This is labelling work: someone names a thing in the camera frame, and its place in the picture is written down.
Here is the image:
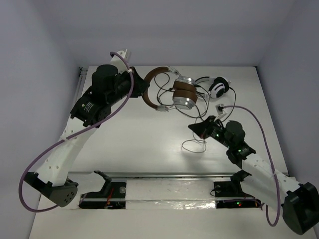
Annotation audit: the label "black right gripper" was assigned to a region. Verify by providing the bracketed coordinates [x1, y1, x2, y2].
[188, 115, 233, 149]

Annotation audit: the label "thin black audio cable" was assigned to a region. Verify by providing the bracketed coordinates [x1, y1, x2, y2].
[182, 119, 212, 153]

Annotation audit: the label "brown silver headphones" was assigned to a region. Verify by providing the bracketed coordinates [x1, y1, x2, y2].
[144, 66, 198, 110]

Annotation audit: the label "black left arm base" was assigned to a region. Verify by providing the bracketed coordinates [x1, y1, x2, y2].
[79, 171, 127, 210]

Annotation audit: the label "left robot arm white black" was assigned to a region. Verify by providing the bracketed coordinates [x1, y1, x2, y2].
[19, 64, 148, 208]

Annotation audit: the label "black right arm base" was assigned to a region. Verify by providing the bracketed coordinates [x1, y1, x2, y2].
[210, 170, 263, 209]

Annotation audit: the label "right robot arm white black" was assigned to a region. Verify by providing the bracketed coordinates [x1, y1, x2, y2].
[188, 116, 319, 235]

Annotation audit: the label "white black headphones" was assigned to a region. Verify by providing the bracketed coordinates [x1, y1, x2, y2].
[195, 76, 231, 99]

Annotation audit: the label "black headphone cable green-pink plugs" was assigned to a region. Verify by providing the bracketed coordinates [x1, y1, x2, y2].
[154, 72, 236, 122]

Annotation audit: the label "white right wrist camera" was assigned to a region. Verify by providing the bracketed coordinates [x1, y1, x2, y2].
[215, 104, 227, 121]

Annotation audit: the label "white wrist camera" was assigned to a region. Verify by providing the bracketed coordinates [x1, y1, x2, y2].
[110, 48, 131, 73]
[215, 104, 227, 121]

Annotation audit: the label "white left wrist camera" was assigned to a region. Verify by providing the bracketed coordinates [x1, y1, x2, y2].
[110, 48, 131, 73]

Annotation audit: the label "metal rail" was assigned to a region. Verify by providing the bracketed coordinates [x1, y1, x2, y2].
[68, 170, 290, 202]

